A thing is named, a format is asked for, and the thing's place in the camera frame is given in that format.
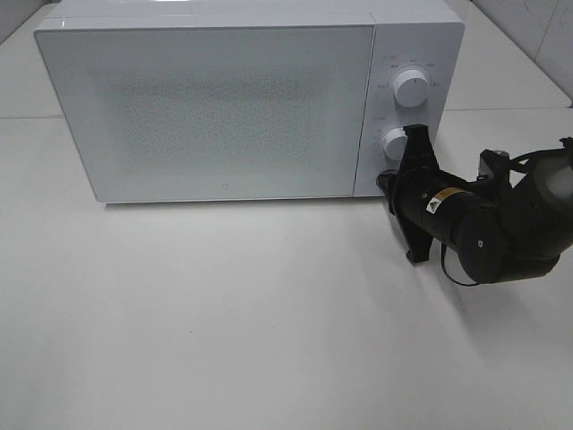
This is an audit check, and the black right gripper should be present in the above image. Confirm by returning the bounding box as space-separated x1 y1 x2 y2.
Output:
377 125 506 280

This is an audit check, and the white microwave knob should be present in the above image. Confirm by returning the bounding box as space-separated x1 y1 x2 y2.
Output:
381 128 407 160
391 67 431 108

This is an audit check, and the white microwave door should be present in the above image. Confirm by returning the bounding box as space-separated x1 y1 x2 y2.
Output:
36 26 373 203

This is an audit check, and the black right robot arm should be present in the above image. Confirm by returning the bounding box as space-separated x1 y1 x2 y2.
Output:
377 137 572 286

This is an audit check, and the white microwave oven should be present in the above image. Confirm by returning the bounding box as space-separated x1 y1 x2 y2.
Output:
34 1 465 198

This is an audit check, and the black thin cable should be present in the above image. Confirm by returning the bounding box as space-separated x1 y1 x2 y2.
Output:
438 245 478 287

